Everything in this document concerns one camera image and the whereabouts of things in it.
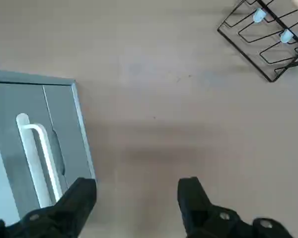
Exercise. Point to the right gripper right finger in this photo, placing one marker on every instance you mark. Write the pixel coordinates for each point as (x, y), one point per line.
(201, 218)

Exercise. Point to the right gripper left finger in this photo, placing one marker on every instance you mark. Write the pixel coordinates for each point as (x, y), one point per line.
(64, 213)

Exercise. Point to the gray steel drawer cabinet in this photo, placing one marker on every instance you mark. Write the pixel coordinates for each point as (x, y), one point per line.
(0, 173)

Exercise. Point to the gray drawer with recessed grip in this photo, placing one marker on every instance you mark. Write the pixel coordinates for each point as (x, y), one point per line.
(64, 111)

